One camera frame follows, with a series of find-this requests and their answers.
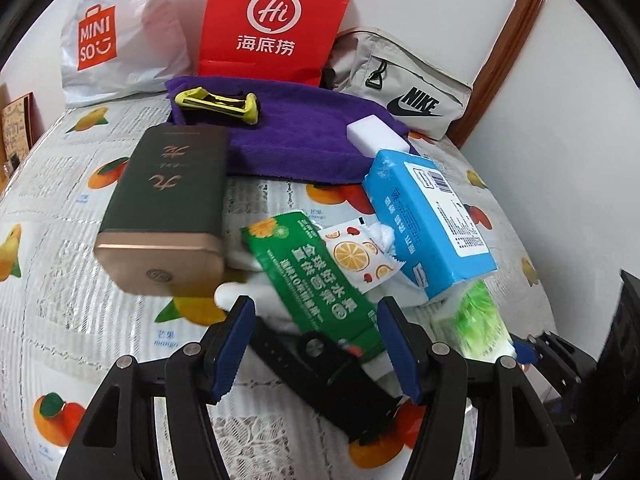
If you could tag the white sponge block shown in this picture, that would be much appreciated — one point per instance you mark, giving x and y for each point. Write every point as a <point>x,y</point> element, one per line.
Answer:
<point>375,135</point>

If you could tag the red paper bag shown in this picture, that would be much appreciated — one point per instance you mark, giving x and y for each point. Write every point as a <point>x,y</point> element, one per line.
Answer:
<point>310,10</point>

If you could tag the blue tissue pack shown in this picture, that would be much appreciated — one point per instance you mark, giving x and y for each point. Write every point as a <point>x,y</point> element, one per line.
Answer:
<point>425,220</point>

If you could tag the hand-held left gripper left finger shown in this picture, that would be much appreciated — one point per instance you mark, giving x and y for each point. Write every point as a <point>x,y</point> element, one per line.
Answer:
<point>232,345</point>

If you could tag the fruit print tablecloth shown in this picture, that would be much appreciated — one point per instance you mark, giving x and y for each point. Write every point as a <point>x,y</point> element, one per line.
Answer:
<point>75,260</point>

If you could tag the white orange-print sachet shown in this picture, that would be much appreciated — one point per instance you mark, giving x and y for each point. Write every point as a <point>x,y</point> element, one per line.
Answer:
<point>350,255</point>

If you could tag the wooden door frame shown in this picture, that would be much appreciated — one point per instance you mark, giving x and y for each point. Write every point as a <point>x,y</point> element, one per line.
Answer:
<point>510,50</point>

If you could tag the purple towel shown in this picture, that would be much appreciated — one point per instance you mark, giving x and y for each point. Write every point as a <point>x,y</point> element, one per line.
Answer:
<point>300,135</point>

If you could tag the white plastic shopping bag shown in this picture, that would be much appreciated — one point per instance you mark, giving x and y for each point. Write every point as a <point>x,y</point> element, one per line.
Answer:
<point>125,60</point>

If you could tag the black case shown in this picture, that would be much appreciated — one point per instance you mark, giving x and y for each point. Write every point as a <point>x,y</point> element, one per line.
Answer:
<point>320,385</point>

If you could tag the grey waist bag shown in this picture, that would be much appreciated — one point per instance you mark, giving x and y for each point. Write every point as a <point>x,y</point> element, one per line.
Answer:
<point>360,60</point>

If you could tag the yellow black tool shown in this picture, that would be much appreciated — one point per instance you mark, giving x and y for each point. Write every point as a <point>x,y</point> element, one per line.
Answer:
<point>192,97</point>

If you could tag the brown printed card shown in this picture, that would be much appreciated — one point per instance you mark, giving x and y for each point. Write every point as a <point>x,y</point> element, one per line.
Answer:
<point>15,125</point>

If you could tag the green snack packet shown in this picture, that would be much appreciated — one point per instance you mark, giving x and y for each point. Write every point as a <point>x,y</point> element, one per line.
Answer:
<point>300,280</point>

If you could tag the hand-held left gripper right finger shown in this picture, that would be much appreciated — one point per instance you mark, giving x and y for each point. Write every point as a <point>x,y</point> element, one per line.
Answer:
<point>400,350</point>

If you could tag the dark green gold-ended box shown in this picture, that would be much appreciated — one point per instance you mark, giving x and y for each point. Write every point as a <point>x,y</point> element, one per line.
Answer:
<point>165,185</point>

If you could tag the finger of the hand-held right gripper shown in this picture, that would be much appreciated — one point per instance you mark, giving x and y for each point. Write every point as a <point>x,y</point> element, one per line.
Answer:
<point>525,352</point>

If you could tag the green white soft packet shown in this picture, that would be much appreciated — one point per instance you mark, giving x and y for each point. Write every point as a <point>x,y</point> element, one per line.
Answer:
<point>475,315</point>

